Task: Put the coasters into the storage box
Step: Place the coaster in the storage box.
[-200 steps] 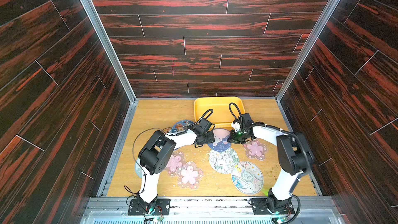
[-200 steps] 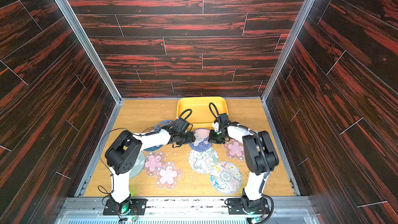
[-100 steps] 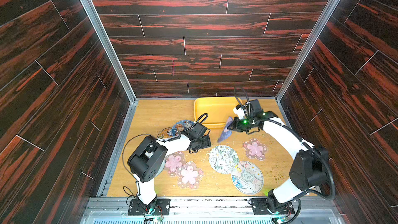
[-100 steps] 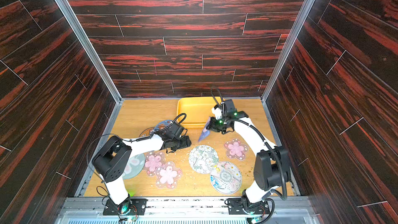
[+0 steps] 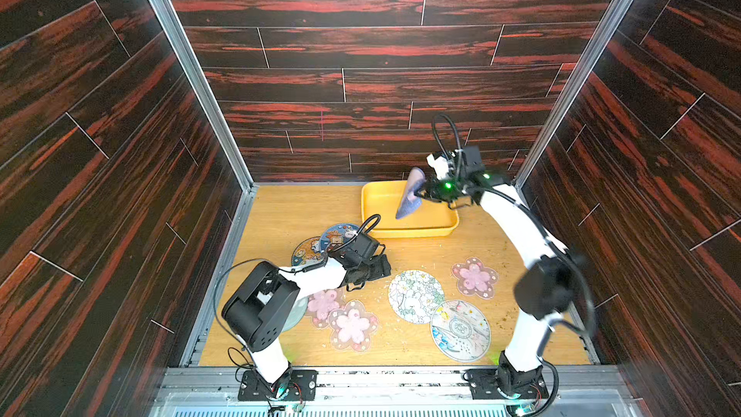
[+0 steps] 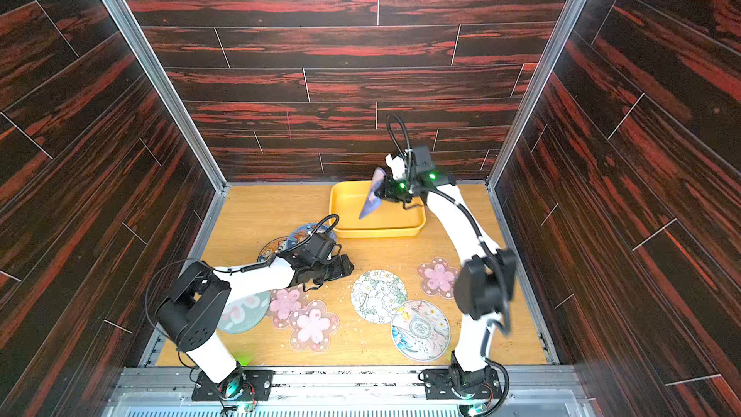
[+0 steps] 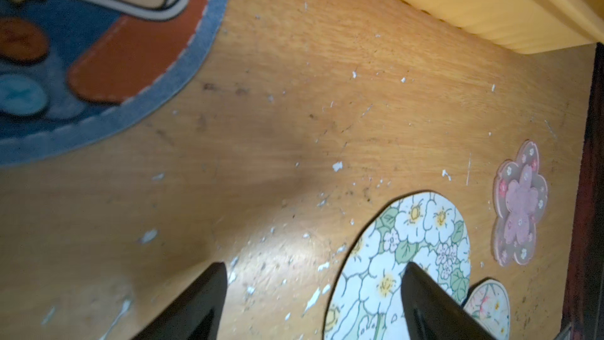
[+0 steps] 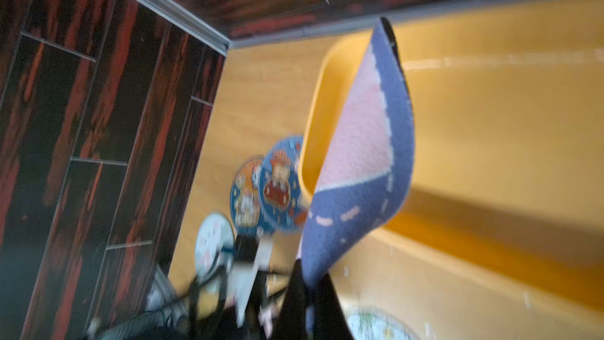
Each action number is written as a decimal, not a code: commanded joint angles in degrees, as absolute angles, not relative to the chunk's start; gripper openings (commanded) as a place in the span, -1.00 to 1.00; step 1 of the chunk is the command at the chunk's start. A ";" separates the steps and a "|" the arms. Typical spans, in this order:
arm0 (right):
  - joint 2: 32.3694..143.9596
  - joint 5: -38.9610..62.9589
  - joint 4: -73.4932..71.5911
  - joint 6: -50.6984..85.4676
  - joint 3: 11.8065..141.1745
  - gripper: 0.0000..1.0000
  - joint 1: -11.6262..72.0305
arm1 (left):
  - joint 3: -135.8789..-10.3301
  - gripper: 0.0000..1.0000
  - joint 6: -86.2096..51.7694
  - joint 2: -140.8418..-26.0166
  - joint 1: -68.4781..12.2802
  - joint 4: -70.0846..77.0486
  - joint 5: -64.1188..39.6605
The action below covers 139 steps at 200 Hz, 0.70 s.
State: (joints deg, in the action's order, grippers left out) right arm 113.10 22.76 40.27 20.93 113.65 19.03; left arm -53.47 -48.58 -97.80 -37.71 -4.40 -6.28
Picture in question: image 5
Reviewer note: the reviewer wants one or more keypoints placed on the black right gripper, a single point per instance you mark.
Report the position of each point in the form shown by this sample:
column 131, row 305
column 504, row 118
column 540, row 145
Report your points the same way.
column 431, row 189

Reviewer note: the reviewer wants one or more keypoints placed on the yellow plastic storage tray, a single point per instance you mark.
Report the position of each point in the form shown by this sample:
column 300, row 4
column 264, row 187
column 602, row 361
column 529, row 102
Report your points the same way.
column 430, row 220

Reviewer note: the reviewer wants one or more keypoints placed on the aluminium corner post right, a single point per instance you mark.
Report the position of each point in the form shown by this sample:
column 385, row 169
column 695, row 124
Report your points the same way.
column 608, row 25

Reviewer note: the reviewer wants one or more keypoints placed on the white colourful pattern coaster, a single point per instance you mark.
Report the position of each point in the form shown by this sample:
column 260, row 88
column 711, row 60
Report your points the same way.
column 460, row 331

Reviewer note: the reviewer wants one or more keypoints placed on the blue cartoon animals coaster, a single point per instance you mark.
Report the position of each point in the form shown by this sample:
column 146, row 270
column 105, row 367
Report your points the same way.
column 307, row 253

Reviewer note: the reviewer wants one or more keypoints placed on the aluminium front rail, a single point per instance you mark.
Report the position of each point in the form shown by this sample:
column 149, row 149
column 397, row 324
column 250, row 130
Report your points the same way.
column 388, row 391

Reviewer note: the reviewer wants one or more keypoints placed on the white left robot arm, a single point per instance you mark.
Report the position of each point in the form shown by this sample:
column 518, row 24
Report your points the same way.
column 258, row 310

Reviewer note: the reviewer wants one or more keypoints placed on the aluminium corner post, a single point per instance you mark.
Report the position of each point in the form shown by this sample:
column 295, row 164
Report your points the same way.
column 174, row 31
column 608, row 25

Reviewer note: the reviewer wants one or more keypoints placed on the purple bunny moon coaster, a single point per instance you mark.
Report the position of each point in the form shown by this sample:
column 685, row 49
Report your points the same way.
column 410, row 200

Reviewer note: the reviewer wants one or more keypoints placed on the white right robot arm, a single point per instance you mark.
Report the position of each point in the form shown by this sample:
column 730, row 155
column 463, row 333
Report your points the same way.
column 553, row 290

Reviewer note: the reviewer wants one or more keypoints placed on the white floral round coaster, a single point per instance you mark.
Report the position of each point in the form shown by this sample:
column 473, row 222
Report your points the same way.
column 415, row 295

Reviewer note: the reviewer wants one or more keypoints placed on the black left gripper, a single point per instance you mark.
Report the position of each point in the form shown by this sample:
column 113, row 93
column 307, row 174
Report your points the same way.
column 381, row 269

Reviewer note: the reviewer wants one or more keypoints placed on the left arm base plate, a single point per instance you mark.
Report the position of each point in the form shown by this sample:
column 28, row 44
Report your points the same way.
column 296, row 385

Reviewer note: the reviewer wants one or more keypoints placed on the blue red car coaster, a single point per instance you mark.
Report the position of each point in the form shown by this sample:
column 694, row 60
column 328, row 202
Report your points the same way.
column 338, row 234

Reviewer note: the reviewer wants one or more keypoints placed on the pink flower coaster front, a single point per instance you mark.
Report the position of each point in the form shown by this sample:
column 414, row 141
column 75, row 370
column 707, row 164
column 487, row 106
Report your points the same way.
column 352, row 327

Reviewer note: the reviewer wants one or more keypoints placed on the green bunny round coaster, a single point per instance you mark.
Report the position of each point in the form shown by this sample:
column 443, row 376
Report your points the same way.
column 297, row 313

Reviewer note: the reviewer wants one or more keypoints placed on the pink flower coaster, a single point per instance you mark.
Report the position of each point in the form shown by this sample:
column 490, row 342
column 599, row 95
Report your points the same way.
column 322, row 304
column 352, row 327
column 474, row 278

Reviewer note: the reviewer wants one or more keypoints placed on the aluminium corner post left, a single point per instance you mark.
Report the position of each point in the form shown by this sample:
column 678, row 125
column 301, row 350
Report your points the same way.
column 174, row 31

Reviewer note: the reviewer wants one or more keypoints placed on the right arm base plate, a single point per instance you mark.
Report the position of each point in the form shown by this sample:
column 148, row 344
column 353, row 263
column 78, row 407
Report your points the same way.
column 504, row 383

